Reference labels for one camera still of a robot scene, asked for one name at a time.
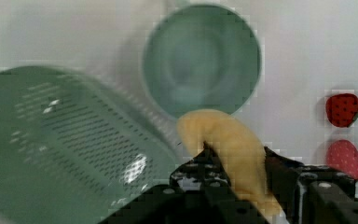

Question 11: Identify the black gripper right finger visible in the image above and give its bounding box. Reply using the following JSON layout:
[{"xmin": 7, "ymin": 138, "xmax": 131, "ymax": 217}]
[{"xmin": 264, "ymin": 147, "xmax": 355, "ymax": 224}]

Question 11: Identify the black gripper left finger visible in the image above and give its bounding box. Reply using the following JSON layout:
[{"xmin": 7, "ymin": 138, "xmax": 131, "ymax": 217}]
[{"xmin": 170, "ymin": 142, "xmax": 230, "ymax": 191}]

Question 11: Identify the yellow plush peeled banana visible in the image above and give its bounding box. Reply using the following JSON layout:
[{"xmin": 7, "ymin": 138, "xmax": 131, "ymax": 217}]
[{"xmin": 176, "ymin": 109, "xmax": 282, "ymax": 221}]

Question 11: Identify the green mug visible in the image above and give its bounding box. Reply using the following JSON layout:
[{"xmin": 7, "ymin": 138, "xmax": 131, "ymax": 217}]
[{"xmin": 143, "ymin": 0, "xmax": 262, "ymax": 119}]

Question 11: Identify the light red strawberry toy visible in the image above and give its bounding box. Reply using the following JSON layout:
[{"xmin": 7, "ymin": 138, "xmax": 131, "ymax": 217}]
[{"xmin": 325, "ymin": 140, "xmax": 358, "ymax": 180}]

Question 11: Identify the dark red strawberry toy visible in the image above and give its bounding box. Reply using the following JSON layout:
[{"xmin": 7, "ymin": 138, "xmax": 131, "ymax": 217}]
[{"xmin": 325, "ymin": 93, "xmax": 358, "ymax": 128}]

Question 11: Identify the green perforated colander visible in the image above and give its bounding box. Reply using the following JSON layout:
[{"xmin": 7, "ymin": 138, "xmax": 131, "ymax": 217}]
[{"xmin": 0, "ymin": 66, "xmax": 178, "ymax": 224}]

